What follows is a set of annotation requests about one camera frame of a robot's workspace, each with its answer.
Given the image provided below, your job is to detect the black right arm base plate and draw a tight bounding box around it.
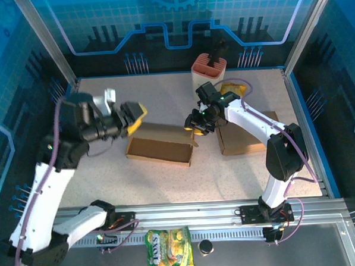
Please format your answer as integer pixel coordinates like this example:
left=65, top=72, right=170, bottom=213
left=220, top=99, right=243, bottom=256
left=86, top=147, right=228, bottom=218
left=239, top=203, right=295, bottom=226

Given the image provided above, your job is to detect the aluminium mounting rail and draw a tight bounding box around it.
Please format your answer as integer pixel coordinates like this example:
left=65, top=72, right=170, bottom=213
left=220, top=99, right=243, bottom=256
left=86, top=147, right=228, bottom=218
left=55, top=194, right=349, bottom=235

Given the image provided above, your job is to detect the black knife handle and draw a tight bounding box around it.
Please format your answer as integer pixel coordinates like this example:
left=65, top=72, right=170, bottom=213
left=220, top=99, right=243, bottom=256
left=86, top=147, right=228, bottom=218
left=208, top=37, right=231, bottom=68

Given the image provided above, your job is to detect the black controller board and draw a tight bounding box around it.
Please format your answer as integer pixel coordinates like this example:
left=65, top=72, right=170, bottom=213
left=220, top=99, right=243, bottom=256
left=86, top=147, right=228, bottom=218
left=262, top=224, right=287, bottom=245
left=95, top=230, right=119, bottom=254

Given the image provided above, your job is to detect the aluminium frame post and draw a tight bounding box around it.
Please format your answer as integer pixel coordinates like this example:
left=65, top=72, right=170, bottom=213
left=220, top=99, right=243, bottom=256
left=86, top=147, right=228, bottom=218
left=279, top=0, right=343, bottom=76
left=12, top=0, right=80, bottom=90

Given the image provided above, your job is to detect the green Fox's candy bag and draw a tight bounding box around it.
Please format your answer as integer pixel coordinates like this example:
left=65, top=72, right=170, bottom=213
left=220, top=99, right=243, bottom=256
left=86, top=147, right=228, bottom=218
left=143, top=226, right=196, bottom=266

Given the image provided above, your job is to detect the cream knife block pink top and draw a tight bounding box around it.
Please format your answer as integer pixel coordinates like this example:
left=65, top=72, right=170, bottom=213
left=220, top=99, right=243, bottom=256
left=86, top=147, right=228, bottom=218
left=190, top=51, right=229, bottom=101

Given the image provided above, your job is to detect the blue table side panel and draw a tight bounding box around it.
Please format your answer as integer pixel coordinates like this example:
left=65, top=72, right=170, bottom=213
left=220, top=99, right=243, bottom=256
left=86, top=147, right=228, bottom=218
left=62, top=82, right=77, bottom=99
left=289, top=67, right=343, bottom=201

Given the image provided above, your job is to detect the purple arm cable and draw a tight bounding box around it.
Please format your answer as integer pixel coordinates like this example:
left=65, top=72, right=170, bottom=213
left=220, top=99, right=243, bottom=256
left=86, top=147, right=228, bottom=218
left=5, top=93, right=143, bottom=266
left=215, top=73, right=322, bottom=248

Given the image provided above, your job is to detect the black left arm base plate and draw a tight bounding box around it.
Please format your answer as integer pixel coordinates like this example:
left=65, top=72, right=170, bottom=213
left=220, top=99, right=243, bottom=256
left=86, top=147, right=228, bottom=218
left=106, top=211, right=138, bottom=233

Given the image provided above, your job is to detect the yellow snack bag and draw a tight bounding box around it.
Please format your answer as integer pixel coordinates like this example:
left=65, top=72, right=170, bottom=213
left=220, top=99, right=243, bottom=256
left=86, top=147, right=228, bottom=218
left=221, top=80, right=248, bottom=100

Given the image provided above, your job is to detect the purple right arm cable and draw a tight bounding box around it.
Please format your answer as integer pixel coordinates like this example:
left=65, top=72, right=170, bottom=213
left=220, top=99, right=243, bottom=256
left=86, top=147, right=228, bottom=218
left=215, top=73, right=322, bottom=248

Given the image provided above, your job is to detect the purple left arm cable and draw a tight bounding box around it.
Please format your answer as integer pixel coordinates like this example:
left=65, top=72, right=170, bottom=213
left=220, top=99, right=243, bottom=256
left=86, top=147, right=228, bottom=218
left=5, top=93, right=143, bottom=266

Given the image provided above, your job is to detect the brown cardboard mailer box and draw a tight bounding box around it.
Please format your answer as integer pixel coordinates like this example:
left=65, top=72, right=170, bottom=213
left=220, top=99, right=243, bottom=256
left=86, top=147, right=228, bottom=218
left=214, top=110, right=282, bottom=157
left=124, top=119, right=202, bottom=171

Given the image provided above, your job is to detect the slotted grey cable duct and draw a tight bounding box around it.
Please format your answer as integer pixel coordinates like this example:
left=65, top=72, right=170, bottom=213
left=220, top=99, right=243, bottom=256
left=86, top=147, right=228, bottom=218
left=66, top=226, right=269, bottom=249

